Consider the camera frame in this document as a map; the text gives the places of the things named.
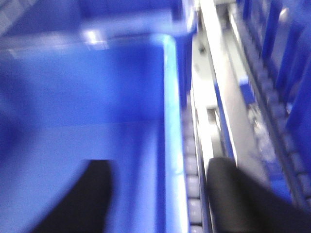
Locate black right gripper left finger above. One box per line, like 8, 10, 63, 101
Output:
32, 160, 113, 233

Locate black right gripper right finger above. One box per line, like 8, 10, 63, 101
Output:
207, 157, 311, 233

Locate large blue plastic bin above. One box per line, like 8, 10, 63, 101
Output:
0, 0, 196, 233

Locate white roller track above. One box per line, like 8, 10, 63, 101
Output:
182, 107, 204, 233

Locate steel flat guide rail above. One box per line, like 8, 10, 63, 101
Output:
200, 0, 269, 186

